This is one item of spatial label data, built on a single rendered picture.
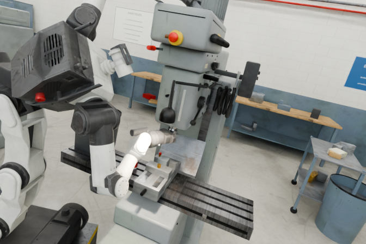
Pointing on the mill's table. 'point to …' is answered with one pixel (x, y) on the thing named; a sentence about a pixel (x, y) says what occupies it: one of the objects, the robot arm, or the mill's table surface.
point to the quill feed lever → (199, 109)
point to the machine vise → (155, 181)
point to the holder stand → (82, 142)
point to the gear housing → (186, 58)
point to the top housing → (187, 26)
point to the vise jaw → (164, 171)
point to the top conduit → (219, 41)
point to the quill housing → (182, 118)
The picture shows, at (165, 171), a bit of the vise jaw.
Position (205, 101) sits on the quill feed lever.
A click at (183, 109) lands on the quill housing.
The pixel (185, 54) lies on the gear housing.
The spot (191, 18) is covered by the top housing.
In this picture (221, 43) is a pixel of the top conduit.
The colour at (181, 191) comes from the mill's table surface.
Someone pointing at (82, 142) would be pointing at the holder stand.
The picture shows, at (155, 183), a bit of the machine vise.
